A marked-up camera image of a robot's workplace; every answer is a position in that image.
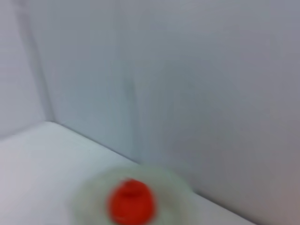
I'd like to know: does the red-orange toy orange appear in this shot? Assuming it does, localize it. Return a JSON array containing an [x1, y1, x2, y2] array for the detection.
[[106, 178, 157, 225]]

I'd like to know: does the green glass fruit plate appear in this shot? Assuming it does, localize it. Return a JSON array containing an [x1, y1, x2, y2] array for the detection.
[[70, 164, 195, 225]]

